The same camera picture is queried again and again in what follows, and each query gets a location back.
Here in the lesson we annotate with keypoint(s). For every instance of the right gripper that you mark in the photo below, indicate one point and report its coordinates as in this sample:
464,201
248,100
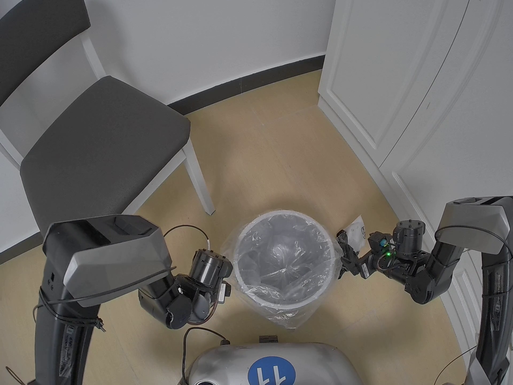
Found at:
378,265

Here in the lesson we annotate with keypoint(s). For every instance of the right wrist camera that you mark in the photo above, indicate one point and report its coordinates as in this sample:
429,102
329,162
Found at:
376,242

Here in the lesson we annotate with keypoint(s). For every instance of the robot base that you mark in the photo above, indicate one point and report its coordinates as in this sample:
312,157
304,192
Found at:
280,367

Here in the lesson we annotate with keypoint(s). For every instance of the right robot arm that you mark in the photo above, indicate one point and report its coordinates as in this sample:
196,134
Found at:
473,223

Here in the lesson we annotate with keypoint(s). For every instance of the white wardrobe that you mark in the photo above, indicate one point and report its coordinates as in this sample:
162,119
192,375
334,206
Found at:
400,74

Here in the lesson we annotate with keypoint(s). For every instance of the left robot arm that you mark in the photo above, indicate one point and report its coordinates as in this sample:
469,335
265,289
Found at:
108,263

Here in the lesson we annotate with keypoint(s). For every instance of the grey white chair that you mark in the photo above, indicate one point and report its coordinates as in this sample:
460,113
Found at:
100,142

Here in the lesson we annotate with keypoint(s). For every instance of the white printed wrapper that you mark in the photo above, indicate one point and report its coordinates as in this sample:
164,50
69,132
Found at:
358,227

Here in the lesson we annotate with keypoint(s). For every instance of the white trash bin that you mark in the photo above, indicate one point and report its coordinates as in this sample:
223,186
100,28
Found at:
280,300

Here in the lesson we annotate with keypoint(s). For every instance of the clear plastic bag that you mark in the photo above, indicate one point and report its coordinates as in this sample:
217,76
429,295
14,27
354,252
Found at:
294,321

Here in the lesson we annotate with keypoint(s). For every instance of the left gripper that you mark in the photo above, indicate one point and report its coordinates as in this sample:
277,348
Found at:
222,293

